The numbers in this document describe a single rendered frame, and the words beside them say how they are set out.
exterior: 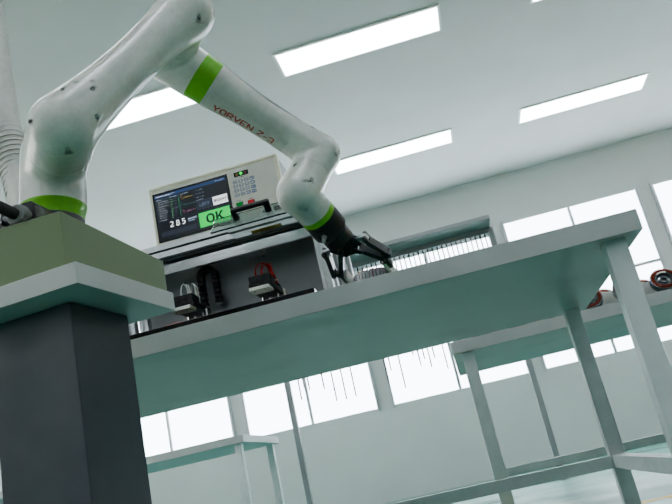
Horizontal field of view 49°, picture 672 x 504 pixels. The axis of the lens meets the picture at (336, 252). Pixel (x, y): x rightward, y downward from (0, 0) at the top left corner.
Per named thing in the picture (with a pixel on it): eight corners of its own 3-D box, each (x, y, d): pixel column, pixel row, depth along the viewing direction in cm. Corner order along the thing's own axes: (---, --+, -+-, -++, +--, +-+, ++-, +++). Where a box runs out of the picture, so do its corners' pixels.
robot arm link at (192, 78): (138, 41, 166) (164, 8, 172) (127, 73, 176) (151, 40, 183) (209, 86, 170) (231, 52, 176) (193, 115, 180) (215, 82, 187)
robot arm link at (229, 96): (195, 113, 180) (207, 90, 171) (216, 81, 186) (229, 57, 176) (319, 192, 188) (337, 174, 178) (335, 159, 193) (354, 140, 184)
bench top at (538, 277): (643, 228, 168) (636, 208, 170) (-197, 443, 196) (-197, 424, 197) (585, 309, 264) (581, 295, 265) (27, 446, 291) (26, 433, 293)
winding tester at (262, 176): (288, 212, 228) (276, 153, 234) (157, 248, 233) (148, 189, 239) (315, 245, 265) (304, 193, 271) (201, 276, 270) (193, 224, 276)
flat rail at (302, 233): (317, 233, 221) (315, 224, 222) (125, 285, 229) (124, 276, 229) (318, 234, 222) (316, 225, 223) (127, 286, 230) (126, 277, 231)
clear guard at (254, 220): (294, 210, 197) (290, 190, 199) (210, 233, 200) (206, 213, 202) (320, 243, 228) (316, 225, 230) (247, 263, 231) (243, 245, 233)
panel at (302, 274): (350, 318, 228) (330, 229, 237) (151, 368, 236) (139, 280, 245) (350, 319, 229) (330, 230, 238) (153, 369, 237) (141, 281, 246)
